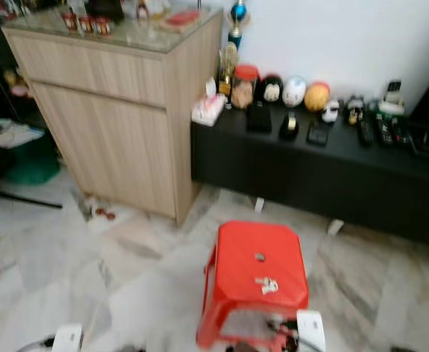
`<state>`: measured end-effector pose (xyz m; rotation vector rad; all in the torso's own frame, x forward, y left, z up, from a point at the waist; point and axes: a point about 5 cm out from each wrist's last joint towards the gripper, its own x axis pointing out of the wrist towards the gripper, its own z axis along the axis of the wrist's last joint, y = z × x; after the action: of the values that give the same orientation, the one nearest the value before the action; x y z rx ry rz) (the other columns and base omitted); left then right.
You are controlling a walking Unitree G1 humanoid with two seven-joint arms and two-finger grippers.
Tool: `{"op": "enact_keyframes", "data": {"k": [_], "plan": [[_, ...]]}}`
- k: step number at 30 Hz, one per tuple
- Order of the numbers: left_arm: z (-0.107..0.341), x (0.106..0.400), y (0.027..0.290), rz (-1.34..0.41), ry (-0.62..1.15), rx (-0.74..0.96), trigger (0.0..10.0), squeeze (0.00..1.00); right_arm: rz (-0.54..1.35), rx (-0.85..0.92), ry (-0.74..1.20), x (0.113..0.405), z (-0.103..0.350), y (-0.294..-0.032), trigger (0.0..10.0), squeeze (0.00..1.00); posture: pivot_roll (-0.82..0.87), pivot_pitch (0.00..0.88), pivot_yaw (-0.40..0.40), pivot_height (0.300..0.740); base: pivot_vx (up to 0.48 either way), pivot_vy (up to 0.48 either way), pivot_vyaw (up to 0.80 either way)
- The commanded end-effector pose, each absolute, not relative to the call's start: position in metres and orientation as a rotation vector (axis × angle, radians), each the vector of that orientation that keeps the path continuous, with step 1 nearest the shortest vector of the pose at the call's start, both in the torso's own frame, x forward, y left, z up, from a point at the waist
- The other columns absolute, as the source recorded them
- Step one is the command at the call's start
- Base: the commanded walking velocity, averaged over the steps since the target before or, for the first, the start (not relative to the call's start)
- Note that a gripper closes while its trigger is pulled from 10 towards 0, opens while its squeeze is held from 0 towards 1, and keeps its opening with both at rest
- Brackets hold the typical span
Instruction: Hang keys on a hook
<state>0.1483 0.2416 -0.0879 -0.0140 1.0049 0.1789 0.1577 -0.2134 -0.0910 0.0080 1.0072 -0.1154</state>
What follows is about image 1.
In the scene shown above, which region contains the clear jar with red lid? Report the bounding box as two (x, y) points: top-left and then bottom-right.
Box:
(231, 65), (260, 109)

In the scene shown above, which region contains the black low console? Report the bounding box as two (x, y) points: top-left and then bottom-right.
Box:
(191, 103), (429, 250)

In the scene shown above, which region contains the red flat box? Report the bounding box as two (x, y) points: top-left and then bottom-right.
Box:
(159, 10), (202, 32)

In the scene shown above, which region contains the small white figurine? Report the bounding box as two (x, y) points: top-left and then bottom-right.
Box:
(322, 100), (340, 124)

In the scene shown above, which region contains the silver key bunch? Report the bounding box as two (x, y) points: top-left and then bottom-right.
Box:
(254, 276), (279, 296)

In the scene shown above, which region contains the cordless phone on base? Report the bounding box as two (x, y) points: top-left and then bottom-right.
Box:
(378, 79), (406, 116)

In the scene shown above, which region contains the green bin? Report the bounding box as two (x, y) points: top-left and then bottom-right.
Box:
(3, 132), (59, 186)

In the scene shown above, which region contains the black flat wallet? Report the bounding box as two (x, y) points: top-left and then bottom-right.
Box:
(307, 120), (332, 147)

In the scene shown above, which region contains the small red jar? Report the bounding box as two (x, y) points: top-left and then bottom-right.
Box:
(79, 14), (95, 34)
(95, 16), (113, 36)
(63, 11), (78, 32)

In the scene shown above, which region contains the orange round figurine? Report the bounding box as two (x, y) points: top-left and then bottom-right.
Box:
(304, 81), (331, 113)

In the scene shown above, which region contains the light wooden cabinet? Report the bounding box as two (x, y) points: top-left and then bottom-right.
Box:
(1, 9), (224, 224)

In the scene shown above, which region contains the dark ornament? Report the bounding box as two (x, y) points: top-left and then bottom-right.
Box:
(84, 0), (125, 23)

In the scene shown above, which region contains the small dark figurine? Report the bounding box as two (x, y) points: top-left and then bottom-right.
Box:
(345, 95), (367, 125)

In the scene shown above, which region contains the pink and white tissue pack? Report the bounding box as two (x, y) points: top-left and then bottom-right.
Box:
(192, 79), (226, 127)

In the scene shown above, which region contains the black square box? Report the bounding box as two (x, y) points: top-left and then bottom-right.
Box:
(246, 103), (274, 133)

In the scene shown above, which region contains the white paper stack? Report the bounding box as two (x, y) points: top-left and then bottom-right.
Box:
(0, 120), (45, 150)

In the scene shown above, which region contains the blue and gold trophy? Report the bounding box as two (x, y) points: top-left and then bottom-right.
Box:
(218, 0), (248, 96)

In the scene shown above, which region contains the black remote control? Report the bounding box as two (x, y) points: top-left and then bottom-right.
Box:
(357, 120), (376, 147)
(375, 115), (395, 146)

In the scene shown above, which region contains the red plastic stool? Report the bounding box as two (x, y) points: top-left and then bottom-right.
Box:
(196, 220), (310, 351)

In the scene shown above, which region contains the black and white round figurine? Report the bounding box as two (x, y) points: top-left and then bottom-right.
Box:
(258, 73), (283, 105)

